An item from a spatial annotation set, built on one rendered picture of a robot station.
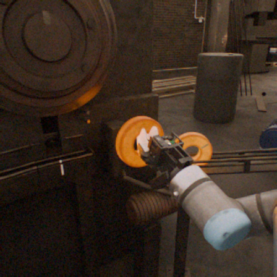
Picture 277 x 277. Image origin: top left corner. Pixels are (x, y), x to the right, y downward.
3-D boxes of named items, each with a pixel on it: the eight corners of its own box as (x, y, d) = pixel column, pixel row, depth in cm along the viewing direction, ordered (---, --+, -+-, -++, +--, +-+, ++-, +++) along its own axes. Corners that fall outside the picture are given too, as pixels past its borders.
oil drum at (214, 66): (183, 115, 366) (188, 52, 332) (212, 109, 394) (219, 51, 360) (213, 127, 319) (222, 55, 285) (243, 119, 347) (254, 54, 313)
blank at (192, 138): (183, 174, 99) (185, 178, 96) (162, 145, 94) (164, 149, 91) (217, 154, 96) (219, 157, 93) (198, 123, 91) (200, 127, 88)
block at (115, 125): (104, 171, 108) (101, 120, 98) (120, 167, 111) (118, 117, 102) (114, 183, 99) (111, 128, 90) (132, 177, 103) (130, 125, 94)
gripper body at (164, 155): (171, 129, 65) (201, 158, 57) (164, 153, 70) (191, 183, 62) (147, 135, 61) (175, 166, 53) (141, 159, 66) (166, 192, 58)
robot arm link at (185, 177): (204, 198, 60) (172, 211, 55) (191, 184, 63) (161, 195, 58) (216, 172, 54) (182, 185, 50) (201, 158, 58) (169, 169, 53)
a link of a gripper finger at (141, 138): (141, 119, 70) (158, 137, 64) (138, 135, 73) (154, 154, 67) (132, 120, 68) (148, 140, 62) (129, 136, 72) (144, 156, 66)
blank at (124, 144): (110, 123, 68) (115, 127, 65) (156, 109, 74) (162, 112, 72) (119, 170, 74) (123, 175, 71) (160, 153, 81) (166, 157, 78)
